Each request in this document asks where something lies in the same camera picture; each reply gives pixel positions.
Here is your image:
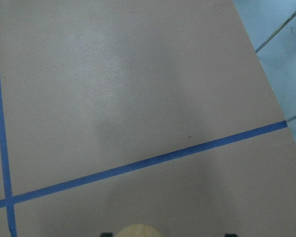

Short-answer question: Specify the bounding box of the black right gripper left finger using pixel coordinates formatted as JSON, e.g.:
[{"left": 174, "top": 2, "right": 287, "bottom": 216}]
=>
[{"left": 100, "top": 232, "right": 112, "bottom": 237}]

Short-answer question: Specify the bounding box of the tan wooden chopstick cup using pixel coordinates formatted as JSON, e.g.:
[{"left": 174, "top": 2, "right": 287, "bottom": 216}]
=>
[{"left": 115, "top": 223, "right": 164, "bottom": 237}]

